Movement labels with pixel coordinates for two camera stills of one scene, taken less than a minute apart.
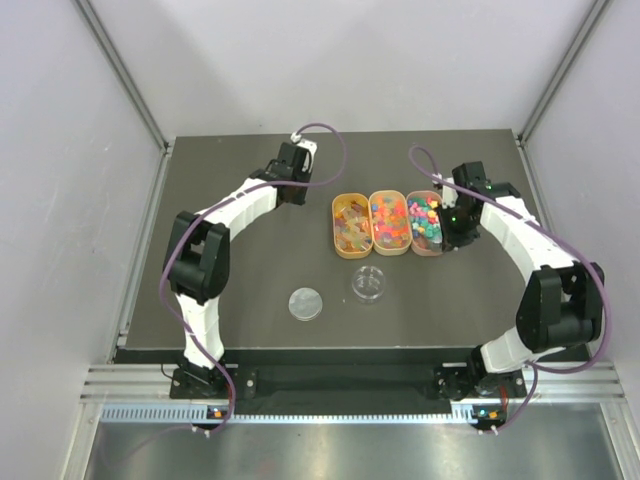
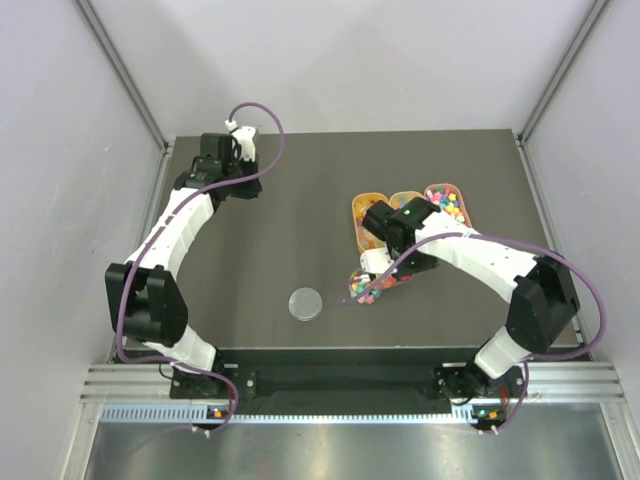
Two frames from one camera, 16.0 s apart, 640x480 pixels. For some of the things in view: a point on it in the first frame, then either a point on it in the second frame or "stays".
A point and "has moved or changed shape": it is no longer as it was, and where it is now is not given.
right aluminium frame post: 581,37 stays
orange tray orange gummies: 390,222 has moved or changed shape
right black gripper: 450,240 -> 428,263
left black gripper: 295,191 -> 245,186
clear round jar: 368,284 stays
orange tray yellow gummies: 352,225 has moved or changed shape
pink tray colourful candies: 425,222 has moved or changed shape
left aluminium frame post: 120,66 stays
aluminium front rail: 152,384 stays
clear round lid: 305,304 stays
